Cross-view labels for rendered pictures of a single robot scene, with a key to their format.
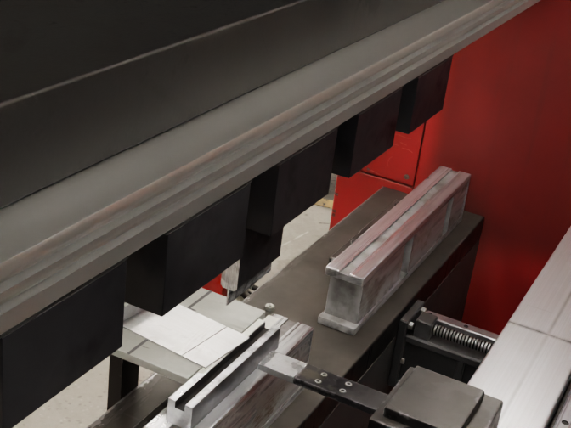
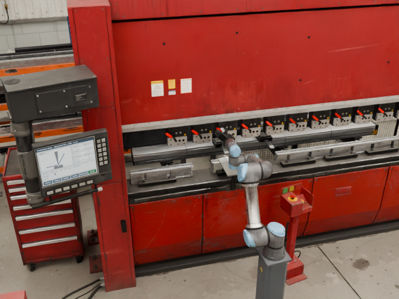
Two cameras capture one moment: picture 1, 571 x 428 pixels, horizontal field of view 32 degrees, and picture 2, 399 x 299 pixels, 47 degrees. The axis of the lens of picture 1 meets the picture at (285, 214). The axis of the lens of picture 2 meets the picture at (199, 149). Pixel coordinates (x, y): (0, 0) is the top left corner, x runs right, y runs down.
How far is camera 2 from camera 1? 4.22 m
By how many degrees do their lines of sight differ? 107
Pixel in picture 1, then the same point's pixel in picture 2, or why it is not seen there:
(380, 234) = (174, 167)
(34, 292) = not seen: hidden behind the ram
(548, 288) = (171, 149)
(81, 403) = not seen: outside the picture
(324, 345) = (198, 172)
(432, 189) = (145, 171)
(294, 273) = (181, 184)
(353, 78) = not seen: hidden behind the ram
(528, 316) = (182, 148)
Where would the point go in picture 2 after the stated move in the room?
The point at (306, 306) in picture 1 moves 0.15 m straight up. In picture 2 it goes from (190, 178) to (190, 162)
